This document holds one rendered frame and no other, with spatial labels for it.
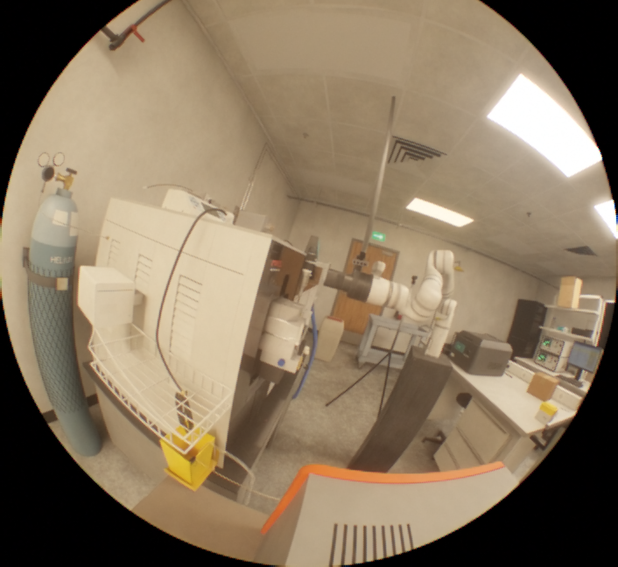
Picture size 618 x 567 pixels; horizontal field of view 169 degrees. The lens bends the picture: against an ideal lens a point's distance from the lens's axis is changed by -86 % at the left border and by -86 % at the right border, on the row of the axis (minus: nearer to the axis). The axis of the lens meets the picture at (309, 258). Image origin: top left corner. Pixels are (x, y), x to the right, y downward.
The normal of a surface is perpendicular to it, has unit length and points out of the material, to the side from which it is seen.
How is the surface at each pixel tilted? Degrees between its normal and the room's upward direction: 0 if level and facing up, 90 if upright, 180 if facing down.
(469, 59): 180
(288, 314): 90
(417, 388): 90
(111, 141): 90
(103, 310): 90
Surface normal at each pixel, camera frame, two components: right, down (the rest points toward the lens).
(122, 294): 0.95, 0.27
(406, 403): -0.44, -0.15
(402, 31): -0.28, 0.96
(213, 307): -0.15, -0.07
